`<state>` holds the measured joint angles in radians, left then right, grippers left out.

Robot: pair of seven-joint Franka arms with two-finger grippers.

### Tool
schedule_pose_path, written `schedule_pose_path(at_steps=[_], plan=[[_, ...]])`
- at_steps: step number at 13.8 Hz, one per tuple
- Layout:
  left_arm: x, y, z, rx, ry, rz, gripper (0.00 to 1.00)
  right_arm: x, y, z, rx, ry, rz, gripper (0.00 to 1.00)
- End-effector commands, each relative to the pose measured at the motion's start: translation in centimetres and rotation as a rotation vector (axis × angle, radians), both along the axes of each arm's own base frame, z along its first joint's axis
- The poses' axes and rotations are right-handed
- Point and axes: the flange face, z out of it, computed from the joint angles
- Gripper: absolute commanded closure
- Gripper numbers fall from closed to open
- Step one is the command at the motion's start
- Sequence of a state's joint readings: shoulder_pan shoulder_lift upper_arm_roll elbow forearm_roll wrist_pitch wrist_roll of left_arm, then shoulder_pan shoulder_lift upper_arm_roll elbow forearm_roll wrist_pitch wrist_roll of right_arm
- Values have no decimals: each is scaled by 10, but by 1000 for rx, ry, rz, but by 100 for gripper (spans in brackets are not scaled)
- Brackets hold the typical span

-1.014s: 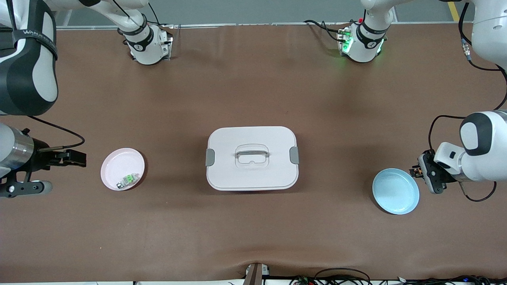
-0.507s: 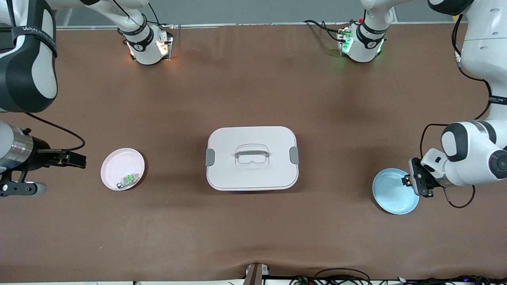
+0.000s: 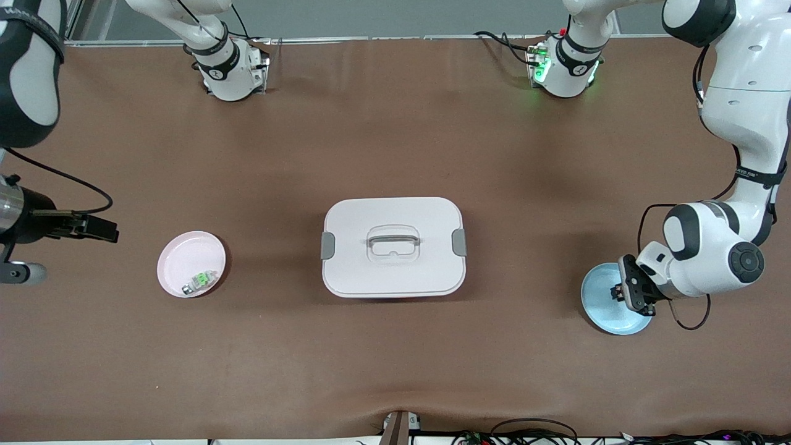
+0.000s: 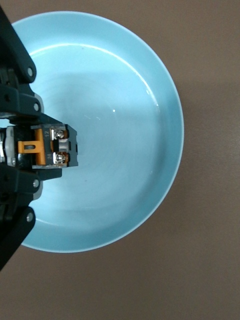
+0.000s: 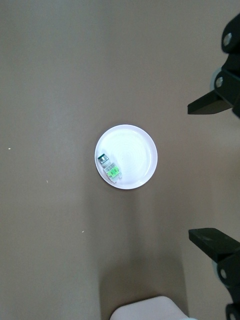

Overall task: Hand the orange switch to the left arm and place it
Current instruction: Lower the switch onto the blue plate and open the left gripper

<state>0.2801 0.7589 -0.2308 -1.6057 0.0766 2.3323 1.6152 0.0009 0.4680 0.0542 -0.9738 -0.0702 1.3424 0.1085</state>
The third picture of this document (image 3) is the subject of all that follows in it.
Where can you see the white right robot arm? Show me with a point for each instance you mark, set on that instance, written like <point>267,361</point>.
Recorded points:
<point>31,80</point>

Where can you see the white lidded storage box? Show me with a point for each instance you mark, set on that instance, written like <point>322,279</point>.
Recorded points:
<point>393,247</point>

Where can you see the light blue round plate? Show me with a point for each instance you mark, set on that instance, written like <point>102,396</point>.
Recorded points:
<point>602,309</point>

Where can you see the pale pink round plate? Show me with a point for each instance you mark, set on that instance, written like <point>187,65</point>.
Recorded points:
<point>188,262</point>

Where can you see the brown table cover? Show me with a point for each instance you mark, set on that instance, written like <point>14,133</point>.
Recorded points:
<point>395,358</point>

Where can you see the green grey switch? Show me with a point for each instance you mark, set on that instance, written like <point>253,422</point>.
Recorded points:
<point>200,281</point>

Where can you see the aluminium frame profile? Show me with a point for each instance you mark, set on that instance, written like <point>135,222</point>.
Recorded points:
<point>74,25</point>

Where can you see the metal table bracket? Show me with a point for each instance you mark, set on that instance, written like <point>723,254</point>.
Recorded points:
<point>398,426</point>

